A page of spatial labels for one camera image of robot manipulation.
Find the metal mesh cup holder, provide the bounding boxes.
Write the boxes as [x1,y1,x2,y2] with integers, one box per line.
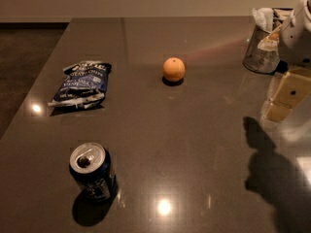
[243,26,280,75]

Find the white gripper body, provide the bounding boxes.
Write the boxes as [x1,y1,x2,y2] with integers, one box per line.
[278,0,311,66]

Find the orange fruit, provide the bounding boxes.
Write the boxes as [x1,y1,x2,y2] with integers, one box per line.
[162,57,186,83]

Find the white napkins in holder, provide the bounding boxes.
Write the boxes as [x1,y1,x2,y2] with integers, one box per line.
[252,8,274,32]

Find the blue pepsi can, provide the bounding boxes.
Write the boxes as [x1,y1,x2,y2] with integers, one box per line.
[69,143,118,201]

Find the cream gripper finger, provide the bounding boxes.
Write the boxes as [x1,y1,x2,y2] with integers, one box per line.
[258,31,280,51]
[261,66,311,122]

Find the blue potato chips bag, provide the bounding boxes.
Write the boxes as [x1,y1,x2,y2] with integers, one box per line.
[48,60,112,110]

